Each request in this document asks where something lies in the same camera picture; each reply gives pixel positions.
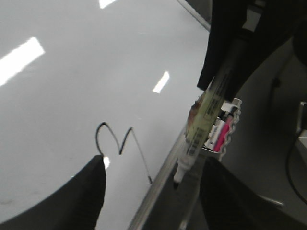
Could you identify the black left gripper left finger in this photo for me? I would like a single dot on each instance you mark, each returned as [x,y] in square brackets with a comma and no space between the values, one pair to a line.
[75,206]

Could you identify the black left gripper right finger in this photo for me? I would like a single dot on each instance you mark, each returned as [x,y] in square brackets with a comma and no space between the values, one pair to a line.
[228,204]

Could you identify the white black whiteboard marker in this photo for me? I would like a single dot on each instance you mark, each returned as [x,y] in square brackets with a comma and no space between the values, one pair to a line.
[212,101]

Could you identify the white whiteboard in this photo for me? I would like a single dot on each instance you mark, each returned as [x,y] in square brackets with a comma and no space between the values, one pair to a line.
[68,65]

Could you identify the pink marker in holder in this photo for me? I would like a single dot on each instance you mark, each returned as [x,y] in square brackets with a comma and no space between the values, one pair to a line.
[222,134]

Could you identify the white marker in holder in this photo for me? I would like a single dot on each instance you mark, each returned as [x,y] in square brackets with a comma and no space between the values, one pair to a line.
[214,134]

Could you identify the white marker holder box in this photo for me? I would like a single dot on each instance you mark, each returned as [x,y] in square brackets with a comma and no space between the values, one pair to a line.
[228,108]

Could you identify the aluminium whiteboard tray rail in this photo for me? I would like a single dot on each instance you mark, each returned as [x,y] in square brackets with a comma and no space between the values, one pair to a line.
[164,207]

